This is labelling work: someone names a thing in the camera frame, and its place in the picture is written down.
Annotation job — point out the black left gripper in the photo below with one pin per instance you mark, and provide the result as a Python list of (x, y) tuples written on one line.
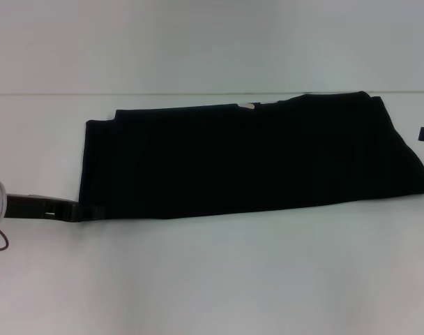
[(41, 207)]

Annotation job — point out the black shirt with FREE print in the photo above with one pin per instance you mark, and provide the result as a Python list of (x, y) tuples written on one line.
[(250, 157)]

